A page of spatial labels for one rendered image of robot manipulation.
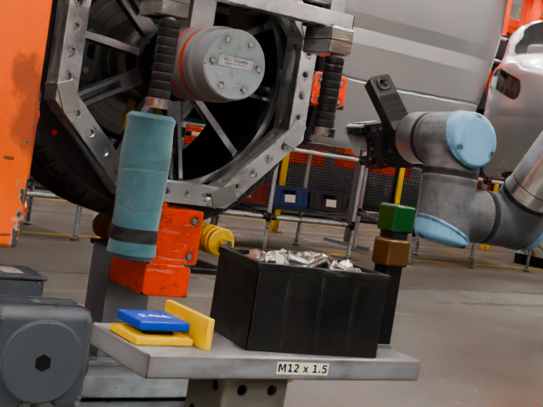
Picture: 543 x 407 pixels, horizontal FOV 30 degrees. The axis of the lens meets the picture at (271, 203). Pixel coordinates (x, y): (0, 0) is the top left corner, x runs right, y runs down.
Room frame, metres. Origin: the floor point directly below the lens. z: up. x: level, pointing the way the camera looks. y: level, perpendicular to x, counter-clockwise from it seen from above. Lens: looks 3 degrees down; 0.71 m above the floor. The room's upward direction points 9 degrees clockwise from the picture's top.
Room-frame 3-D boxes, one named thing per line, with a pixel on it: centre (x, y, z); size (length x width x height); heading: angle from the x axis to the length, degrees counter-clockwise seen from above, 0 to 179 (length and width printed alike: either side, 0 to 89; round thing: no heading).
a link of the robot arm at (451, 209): (1.67, -0.29, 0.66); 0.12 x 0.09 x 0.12; 117
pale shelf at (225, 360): (1.37, -0.02, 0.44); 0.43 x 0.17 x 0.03; 123
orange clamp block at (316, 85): (2.15, -0.06, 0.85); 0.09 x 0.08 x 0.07; 123
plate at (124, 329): (1.27, 0.13, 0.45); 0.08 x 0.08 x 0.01; 33
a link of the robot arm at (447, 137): (1.68, -0.28, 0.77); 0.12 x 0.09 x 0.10; 29
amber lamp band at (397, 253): (1.47, -0.18, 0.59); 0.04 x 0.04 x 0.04; 33
